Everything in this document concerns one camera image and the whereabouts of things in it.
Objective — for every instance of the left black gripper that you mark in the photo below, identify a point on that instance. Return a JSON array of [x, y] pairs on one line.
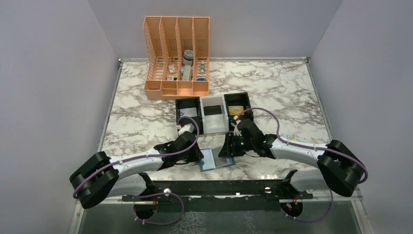
[[197, 155]]

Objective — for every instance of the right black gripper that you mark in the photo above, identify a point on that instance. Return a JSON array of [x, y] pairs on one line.
[[229, 149]]

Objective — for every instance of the blue leather card holder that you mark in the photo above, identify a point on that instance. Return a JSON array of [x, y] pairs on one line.
[[212, 161]]

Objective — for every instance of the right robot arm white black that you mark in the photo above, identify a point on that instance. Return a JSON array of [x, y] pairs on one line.
[[335, 166]]

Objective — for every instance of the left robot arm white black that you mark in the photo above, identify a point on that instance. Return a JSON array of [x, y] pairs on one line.
[[101, 176]]

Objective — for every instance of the gold credit card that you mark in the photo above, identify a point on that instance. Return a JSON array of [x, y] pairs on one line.
[[235, 110]]

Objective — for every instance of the white blue credit card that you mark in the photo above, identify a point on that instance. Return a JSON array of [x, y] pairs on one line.
[[189, 112]]

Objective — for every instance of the black credit card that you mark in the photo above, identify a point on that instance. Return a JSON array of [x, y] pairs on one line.
[[212, 110]]

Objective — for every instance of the white middle tray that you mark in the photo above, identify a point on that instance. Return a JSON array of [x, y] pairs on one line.
[[214, 124]]

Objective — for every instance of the left black tray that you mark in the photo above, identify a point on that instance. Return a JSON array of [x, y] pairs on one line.
[[187, 103]]

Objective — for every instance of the black tray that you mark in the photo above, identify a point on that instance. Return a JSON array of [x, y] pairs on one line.
[[187, 103], [236, 103]]

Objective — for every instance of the right black tray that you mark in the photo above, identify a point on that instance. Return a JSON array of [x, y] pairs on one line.
[[236, 103]]

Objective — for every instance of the small green white bottle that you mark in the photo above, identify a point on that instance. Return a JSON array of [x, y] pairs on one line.
[[202, 67]]

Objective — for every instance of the small orange white box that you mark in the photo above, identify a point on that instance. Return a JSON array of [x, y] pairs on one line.
[[172, 69]]

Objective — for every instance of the grey round-headed bottle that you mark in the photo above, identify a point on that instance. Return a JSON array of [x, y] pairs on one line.
[[188, 58]]

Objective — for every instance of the orange plastic file organizer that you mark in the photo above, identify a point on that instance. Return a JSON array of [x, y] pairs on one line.
[[167, 37]]

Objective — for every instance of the black mounting base rail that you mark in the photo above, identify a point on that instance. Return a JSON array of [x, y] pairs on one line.
[[269, 189]]

